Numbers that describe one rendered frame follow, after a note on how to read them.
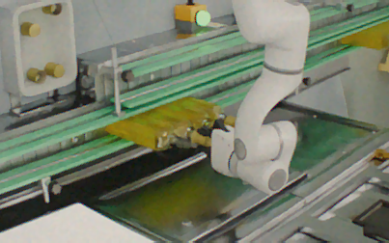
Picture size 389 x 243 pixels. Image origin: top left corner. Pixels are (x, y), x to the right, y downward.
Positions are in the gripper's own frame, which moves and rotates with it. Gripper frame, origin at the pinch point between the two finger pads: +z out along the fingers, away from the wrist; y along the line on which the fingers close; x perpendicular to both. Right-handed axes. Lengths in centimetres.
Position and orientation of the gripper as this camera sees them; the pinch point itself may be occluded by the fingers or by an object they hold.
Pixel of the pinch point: (206, 140)
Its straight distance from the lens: 157.3
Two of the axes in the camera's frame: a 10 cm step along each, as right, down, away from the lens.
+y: -0.5, -9.5, -3.0
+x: -8.9, 1.8, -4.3
